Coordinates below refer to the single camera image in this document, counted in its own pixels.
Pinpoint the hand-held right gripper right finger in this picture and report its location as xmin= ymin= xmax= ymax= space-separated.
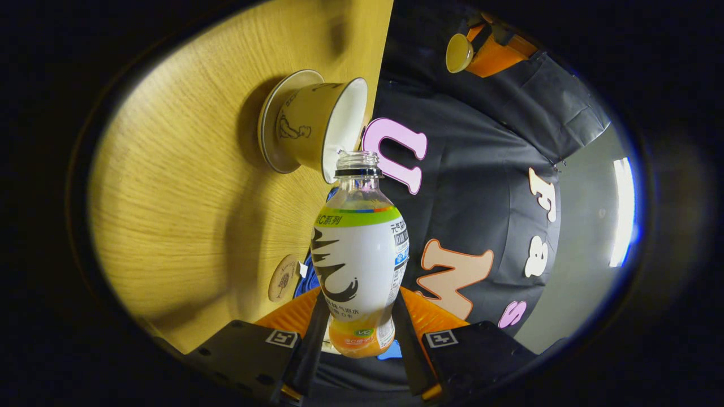
xmin=393 ymin=285 xmax=538 ymax=403

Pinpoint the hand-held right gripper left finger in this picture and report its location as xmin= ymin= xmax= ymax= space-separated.
xmin=184 ymin=285 xmax=331 ymax=405

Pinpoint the ceiling light panel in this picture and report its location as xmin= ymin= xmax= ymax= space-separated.
xmin=608 ymin=157 xmax=639 ymax=267

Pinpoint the plastic water bottle white label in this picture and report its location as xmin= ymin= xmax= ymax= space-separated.
xmin=310 ymin=150 xmax=410 ymax=359

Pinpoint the black backdrop cloth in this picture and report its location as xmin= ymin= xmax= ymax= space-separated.
xmin=317 ymin=0 xmax=611 ymax=391

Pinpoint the round cork coaster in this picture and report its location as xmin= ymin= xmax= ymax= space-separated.
xmin=268 ymin=254 xmax=301 ymax=302

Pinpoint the white ceramic saucer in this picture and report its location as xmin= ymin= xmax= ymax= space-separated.
xmin=258 ymin=69 xmax=325 ymax=174

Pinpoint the white ceramic teacup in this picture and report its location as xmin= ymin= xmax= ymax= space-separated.
xmin=275 ymin=77 xmax=368 ymax=184

